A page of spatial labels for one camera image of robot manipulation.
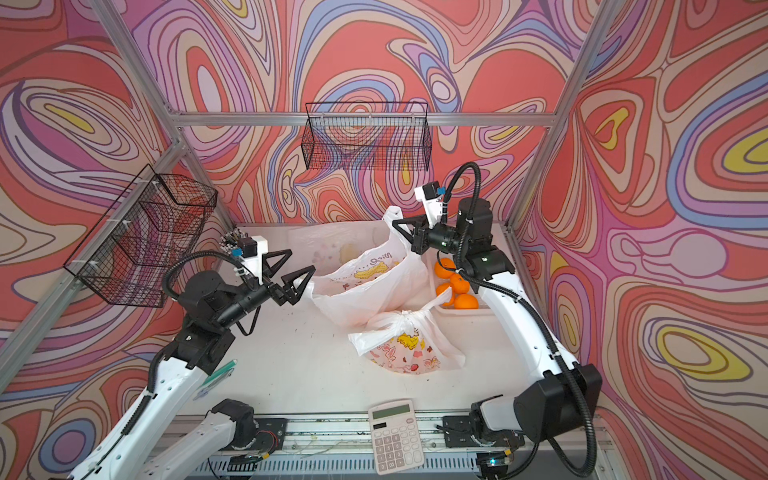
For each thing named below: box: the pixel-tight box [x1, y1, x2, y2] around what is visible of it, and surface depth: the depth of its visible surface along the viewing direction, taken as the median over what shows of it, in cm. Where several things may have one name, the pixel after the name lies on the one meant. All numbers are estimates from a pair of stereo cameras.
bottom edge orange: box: [454, 293, 479, 310], surface depth 92 cm
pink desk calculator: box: [368, 399, 425, 475], surface depth 73 cm
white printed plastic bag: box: [348, 287, 466, 374], surface depth 77 cm
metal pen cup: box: [219, 228, 247, 257], surface depth 93 cm
